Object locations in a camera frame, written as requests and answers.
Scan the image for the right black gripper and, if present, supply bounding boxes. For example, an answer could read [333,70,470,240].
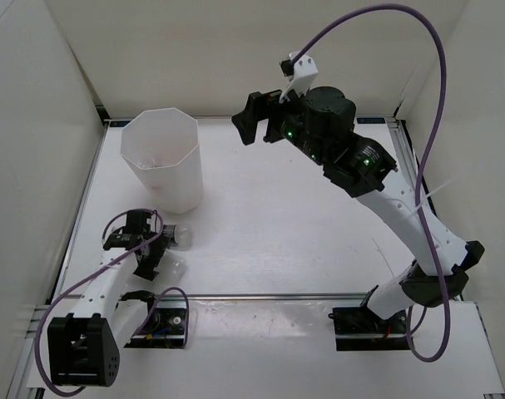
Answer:
[232,80,329,167]

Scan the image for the clear unlabelled plastic bottle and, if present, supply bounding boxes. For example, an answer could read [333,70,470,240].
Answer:
[154,250,188,285]

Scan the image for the black label plastic bottle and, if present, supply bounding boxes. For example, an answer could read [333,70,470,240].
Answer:
[163,223,193,250]

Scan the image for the blue white label plastic bottle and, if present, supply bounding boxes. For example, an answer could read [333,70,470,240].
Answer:
[136,157,167,170]

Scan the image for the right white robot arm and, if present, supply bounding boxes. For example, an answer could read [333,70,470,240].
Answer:
[231,56,484,333]

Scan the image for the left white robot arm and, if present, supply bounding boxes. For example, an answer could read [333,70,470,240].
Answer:
[47,209,176,388]

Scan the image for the white octagonal plastic bin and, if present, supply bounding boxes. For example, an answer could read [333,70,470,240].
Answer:
[121,108,203,214]

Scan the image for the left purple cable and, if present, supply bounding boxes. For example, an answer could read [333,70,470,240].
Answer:
[34,209,190,395]

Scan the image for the purple cable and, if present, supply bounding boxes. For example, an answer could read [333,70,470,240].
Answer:
[34,209,190,395]
[280,3,452,362]

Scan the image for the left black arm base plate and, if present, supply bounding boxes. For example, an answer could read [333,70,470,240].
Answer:
[124,298,189,350]

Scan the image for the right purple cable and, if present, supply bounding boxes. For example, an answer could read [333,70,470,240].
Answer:
[280,3,452,362]

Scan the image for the white cable tie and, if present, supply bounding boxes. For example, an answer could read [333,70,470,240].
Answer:
[403,174,459,219]

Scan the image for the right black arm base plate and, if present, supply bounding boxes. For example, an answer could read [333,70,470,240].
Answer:
[328,306,409,352]

